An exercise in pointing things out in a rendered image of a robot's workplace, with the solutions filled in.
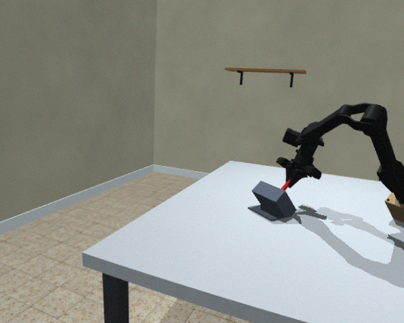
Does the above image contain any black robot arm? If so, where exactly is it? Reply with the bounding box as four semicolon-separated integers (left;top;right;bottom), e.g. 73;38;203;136
283;103;404;204

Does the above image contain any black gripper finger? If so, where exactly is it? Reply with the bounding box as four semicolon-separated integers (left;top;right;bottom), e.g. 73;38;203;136
289;169;308;188
284;166;293;182

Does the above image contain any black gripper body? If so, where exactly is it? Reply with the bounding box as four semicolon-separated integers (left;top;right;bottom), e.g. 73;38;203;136
276;148;322;180

